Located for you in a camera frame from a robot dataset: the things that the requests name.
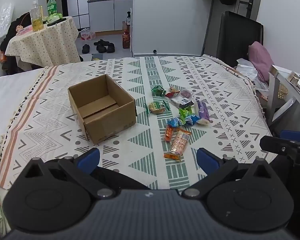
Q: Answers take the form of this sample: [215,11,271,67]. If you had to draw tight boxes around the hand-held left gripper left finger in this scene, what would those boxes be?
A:
[23,147,117,199]

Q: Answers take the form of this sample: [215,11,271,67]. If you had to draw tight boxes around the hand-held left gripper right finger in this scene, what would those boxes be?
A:
[181,147,278,199]

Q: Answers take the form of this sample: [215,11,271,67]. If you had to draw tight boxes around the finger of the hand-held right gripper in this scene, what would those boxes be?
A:
[279,129,300,142]
[259,135,300,156]

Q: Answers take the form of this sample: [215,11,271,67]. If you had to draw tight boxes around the long orange wafer packet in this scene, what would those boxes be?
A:
[164,128,192,161]

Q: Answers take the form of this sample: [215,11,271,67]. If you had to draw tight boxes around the cardboard box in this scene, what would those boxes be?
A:
[67,74,137,145]

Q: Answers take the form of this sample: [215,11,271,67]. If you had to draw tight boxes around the blue candy packet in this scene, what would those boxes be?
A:
[184,114,200,126]
[167,117,183,128]

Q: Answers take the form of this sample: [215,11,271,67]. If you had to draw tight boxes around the small orange snack packet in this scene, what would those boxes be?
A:
[164,125,175,142]

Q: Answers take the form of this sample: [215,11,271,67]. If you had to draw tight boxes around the long purple snack packet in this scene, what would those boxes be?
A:
[195,100,210,126]

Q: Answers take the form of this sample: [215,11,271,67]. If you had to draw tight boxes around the light green snack packet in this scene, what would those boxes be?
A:
[178,106,193,120]

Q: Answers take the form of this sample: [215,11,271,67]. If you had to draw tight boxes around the black and white snack packet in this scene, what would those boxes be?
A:
[170,96,195,110]

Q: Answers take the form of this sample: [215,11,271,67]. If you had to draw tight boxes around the purple pastry packet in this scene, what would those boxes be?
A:
[180,89,194,100]

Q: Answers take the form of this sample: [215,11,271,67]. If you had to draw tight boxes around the green-edged pastry packet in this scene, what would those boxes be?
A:
[144,101,171,115]

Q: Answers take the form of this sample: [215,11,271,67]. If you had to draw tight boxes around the red snack packet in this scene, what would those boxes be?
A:
[165,87,182,99]

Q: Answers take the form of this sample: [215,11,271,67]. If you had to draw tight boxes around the dark green candy packet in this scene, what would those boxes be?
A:
[151,85,166,97]

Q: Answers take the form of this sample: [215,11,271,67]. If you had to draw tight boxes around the small woven basket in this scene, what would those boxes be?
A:
[277,84,289,99]

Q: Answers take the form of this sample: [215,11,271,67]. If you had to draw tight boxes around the person's right leg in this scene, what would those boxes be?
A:
[270,152,300,240]

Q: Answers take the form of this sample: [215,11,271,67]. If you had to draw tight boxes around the patterned woven blanket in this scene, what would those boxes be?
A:
[0,55,278,190]

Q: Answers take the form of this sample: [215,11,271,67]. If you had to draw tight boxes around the white plastic bag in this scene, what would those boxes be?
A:
[236,58,269,90]

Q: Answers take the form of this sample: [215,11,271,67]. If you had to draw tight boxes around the white bed sheet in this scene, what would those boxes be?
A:
[0,67,45,160]

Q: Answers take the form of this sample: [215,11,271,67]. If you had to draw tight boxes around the black flat panel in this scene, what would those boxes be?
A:
[216,11,264,67]

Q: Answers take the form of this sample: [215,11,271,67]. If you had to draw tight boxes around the red drink bottle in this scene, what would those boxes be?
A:
[122,29,130,49]

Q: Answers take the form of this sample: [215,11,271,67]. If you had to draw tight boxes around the pink plastic bag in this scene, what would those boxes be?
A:
[80,28,95,41]

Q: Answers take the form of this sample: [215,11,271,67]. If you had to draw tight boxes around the round table with dotted cloth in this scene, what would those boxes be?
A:
[5,16,81,68]

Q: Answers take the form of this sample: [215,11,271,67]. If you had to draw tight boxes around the flat black device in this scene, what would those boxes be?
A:
[47,17,67,27]

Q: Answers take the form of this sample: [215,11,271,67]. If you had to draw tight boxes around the pink pencil case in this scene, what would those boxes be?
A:
[16,25,33,37]

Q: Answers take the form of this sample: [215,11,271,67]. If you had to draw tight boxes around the grey kitchen cabinet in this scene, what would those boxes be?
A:
[87,0,133,33]

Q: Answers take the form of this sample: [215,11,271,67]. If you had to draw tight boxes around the green tissue pack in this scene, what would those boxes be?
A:
[47,13,63,23]

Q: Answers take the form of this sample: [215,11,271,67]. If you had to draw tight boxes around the black clothes on chair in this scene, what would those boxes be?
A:
[0,12,32,75]

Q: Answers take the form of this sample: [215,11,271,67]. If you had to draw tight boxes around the cooking oil bottle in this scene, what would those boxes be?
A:
[29,1,44,32]

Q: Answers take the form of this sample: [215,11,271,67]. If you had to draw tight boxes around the black grid glass door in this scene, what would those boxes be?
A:
[65,0,90,29]

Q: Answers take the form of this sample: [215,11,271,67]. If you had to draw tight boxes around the green soda bottle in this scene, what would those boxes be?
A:
[47,0,58,18]

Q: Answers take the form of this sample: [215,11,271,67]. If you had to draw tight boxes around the black door handle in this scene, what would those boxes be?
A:
[240,0,254,19]

